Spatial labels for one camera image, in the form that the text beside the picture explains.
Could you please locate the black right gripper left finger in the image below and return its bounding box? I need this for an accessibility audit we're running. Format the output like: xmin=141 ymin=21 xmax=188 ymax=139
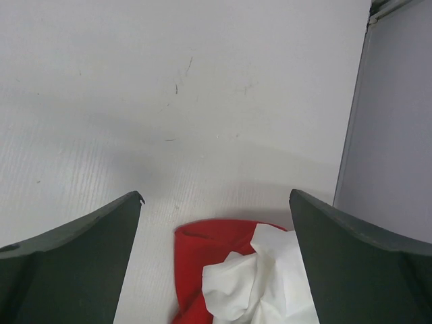
xmin=1 ymin=191 xmax=144 ymax=323

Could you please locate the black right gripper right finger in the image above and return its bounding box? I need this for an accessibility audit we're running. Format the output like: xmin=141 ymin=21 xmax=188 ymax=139
xmin=290 ymin=189 xmax=431 ymax=323

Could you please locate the white folded t-shirt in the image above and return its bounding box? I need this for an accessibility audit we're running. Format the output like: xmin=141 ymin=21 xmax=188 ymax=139
xmin=202 ymin=224 xmax=319 ymax=324

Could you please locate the red folded t-shirt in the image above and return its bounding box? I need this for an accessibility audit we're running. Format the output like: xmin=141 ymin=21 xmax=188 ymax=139
xmin=169 ymin=218 xmax=288 ymax=324

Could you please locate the aluminium frame post right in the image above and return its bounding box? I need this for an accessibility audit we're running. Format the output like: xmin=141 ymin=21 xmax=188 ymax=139
xmin=366 ymin=0 xmax=413 ymax=33

